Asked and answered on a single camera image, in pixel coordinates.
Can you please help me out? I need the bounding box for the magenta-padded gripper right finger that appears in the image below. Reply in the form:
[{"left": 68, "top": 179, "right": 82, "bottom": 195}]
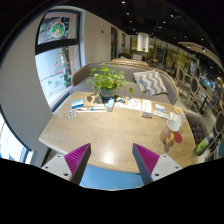
[{"left": 131, "top": 142, "right": 184, "bottom": 186}]

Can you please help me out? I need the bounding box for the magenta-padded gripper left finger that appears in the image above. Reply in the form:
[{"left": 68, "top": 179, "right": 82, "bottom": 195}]
[{"left": 40, "top": 142, "right": 92, "bottom": 186}]

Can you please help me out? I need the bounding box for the brown mug with white inside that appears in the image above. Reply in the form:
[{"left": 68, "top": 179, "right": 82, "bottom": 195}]
[{"left": 159, "top": 118, "right": 182, "bottom": 149}]

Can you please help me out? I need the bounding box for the white paper slip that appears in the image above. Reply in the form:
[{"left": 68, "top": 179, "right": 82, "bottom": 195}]
[{"left": 153, "top": 109, "right": 170, "bottom": 120}]

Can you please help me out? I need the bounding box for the clear plastic cup with straw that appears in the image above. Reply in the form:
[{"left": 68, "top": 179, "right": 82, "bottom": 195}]
[{"left": 173, "top": 111, "right": 186, "bottom": 134}]

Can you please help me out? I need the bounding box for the white napkin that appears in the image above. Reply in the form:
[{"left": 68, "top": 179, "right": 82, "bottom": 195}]
[{"left": 168, "top": 111, "right": 179, "bottom": 122}]

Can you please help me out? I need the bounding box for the long white strip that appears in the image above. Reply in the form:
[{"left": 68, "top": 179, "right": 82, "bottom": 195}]
[{"left": 75, "top": 105, "right": 107, "bottom": 113}]

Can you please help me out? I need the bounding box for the blue and white card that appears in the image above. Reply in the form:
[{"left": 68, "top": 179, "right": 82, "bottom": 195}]
[
  {"left": 153, "top": 103, "right": 167, "bottom": 113},
  {"left": 71, "top": 99, "right": 85, "bottom": 110}
]

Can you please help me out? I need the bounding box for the white printed leaflet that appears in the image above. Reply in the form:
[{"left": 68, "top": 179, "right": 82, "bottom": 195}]
[{"left": 114, "top": 97, "right": 143, "bottom": 112}]

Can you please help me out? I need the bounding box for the grey tufted armchair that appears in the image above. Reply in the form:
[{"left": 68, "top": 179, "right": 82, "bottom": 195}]
[{"left": 184, "top": 111, "right": 209, "bottom": 156}]

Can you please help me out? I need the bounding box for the wooden stand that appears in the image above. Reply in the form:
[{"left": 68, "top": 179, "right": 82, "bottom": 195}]
[{"left": 83, "top": 93, "right": 103, "bottom": 108}]

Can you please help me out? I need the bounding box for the light blue small box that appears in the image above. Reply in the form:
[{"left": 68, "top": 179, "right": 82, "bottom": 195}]
[{"left": 106, "top": 98, "right": 115, "bottom": 113}]

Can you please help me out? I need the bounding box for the plain glass window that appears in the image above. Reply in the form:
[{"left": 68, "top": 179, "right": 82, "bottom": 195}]
[{"left": 0, "top": 113, "right": 34, "bottom": 165}]

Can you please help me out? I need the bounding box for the grey white zigzag pillow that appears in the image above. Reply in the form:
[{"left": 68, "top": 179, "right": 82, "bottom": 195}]
[{"left": 133, "top": 69, "right": 169, "bottom": 97}]

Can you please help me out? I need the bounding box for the green potted plant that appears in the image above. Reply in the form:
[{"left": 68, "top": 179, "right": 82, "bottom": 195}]
[{"left": 85, "top": 62, "right": 134, "bottom": 99}]

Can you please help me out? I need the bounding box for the group of dining chairs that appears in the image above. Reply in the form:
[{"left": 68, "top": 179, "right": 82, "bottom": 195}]
[{"left": 173, "top": 63, "right": 224, "bottom": 161}]

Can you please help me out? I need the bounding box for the grey curved sofa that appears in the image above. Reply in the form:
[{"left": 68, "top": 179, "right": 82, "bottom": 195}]
[{"left": 68, "top": 59, "right": 179, "bottom": 105}]

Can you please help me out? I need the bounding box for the window with festive stickers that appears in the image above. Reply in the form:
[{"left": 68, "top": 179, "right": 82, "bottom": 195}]
[{"left": 34, "top": 9, "right": 82, "bottom": 109}]

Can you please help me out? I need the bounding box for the curved beige ceiling canopy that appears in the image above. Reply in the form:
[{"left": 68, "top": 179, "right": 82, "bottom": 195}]
[{"left": 178, "top": 41, "right": 224, "bottom": 73}]

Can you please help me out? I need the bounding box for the group of ceiling spotlights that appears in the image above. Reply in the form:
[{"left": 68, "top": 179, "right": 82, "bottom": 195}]
[{"left": 119, "top": 0, "right": 208, "bottom": 54}]

